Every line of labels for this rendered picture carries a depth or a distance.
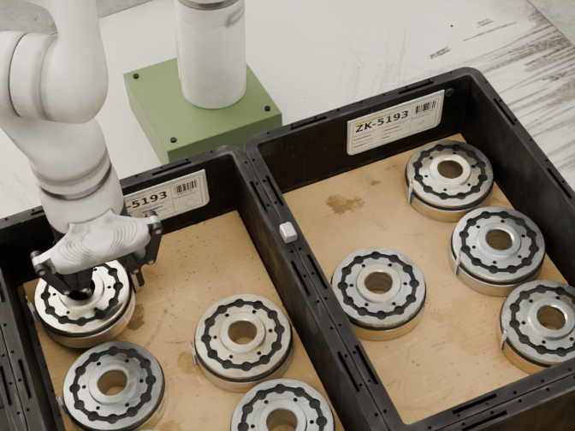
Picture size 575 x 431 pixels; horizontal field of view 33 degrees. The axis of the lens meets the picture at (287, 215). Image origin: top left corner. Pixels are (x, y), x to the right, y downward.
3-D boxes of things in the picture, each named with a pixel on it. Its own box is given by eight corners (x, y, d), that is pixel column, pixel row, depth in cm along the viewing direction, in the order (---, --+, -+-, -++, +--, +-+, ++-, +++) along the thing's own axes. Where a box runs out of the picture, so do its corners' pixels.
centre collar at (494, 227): (467, 235, 108) (467, 232, 107) (503, 218, 109) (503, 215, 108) (493, 267, 105) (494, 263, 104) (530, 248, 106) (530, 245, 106)
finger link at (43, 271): (36, 247, 97) (72, 268, 101) (22, 257, 97) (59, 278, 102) (43, 268, 95) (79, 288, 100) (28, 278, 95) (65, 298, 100)
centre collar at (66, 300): (54, 281, 103) (52, 278, 103) (97, 266, 104) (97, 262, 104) (65, 317, 101) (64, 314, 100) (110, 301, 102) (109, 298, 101)
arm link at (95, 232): (59, 280, 87) (43, 240, 83) (29, 192, 94) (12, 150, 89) (154, 246, 89) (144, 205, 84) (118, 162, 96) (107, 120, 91)
